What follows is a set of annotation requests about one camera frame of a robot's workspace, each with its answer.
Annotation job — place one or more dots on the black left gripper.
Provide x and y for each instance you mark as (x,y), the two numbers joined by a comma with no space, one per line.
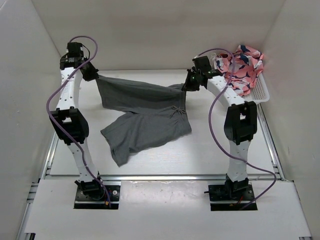
(92,75)

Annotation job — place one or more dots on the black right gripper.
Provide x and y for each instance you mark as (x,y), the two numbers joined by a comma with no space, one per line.
(188,86)

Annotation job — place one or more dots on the grey shorts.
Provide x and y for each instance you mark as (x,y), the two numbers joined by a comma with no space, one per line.
(153,115)

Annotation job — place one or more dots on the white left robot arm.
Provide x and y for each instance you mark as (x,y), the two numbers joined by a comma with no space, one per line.
(71,126)

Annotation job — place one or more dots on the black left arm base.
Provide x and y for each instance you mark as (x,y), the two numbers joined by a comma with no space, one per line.
(95,198)

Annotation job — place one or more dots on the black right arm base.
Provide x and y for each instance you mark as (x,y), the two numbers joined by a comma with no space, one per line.
(221,199)

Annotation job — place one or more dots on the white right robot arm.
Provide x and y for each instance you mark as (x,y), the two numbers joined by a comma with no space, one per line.
(240,123)

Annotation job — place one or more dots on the pink patterned shorts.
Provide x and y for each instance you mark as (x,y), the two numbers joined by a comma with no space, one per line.
(243,68)

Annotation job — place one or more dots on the white plastic basket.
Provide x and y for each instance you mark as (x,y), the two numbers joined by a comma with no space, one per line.
(258,94)

